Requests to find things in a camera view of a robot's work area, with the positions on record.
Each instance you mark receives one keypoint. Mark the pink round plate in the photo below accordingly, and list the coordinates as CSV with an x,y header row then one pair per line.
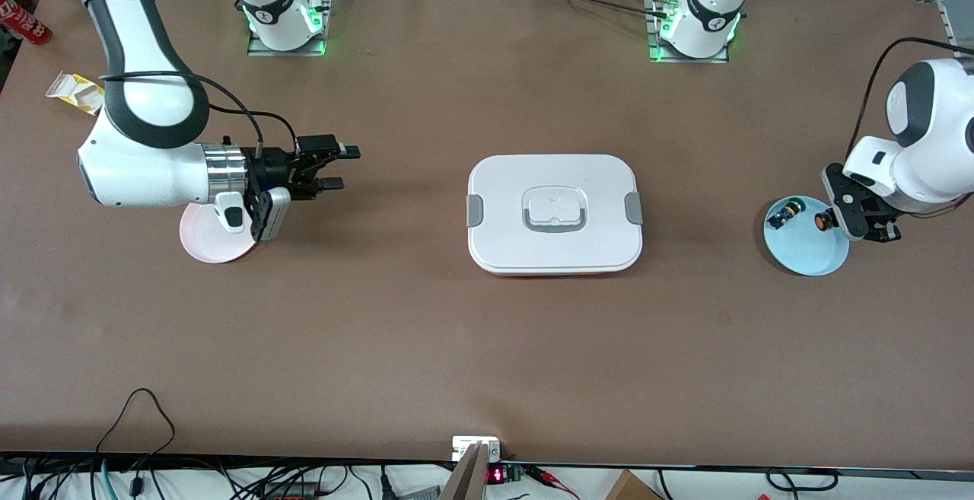
x,y
213,245

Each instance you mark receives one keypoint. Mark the blue yellow black switch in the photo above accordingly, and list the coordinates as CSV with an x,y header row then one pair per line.
x,y
784,216

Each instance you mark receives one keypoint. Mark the brown cardboard box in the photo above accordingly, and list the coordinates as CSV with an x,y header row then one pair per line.
x,y
631,488

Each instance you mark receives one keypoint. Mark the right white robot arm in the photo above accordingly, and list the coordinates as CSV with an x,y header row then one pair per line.
x,y
144,173

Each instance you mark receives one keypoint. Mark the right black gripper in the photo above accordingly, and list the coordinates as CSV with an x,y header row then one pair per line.
x,y
275,169

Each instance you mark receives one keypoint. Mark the small white bracket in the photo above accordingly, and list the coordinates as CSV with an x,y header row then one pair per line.
x,y
464,447

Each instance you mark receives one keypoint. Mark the light blue round plate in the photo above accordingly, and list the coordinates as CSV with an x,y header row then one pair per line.
x,y
806,253

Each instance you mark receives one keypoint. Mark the red LED display module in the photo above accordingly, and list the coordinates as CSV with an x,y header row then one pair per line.
x,y
496,475

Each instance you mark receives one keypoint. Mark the beige metal bar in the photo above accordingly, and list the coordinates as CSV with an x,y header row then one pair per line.
x,y
466,481

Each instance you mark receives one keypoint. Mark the crumpled yellow white carton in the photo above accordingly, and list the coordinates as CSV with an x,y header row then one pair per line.
x,y
72,89

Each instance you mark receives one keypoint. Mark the orange black switch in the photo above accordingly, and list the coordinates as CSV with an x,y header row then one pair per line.
x,y
823,221

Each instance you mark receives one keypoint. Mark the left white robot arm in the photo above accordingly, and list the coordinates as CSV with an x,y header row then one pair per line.
x,y
936,142

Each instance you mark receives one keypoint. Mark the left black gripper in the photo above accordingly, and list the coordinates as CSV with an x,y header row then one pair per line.
x,y
883,218

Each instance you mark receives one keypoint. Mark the red can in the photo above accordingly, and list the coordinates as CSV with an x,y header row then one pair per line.
x,y
27,22

